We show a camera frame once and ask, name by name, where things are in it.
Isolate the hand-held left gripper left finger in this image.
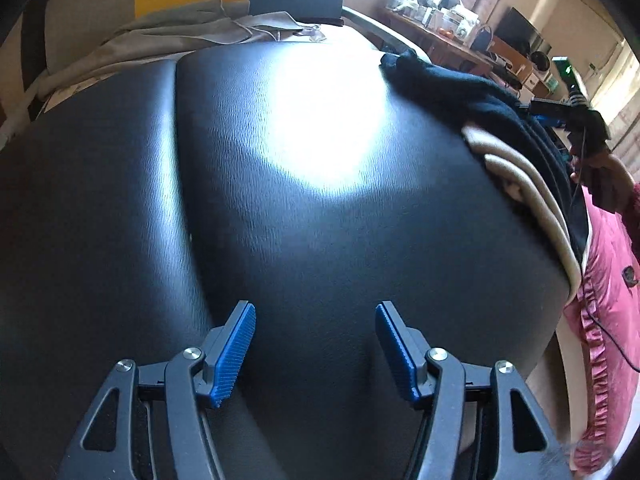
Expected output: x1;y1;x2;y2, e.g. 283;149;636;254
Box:
57;300;257;480

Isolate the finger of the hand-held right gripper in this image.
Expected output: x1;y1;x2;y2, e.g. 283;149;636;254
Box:
520;102;568;130

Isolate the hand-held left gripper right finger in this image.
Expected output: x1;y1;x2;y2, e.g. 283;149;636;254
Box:
375;301;576;480

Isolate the black sweater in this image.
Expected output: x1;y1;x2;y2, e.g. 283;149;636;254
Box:
380;50;588;261

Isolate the person's right hand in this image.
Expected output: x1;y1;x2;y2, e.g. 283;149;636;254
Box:
570;151;636;213

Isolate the beige garment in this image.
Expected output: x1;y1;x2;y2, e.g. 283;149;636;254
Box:
461;122;587;291

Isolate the black monitor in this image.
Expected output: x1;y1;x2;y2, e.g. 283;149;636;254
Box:
500;7;545;56

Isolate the wooden desk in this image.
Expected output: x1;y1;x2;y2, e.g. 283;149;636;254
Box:
384;7;556;96

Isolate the black leather bench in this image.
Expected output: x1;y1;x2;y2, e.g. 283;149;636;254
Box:
0;25;573;480

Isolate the pink quilted jacket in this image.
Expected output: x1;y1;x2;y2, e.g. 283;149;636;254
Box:
564;191;640;476

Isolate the grey cloth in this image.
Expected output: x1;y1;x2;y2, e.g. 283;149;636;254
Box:
35;0;326;97

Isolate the grey metal frame rail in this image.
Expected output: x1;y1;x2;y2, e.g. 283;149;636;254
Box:
341;6;432;59

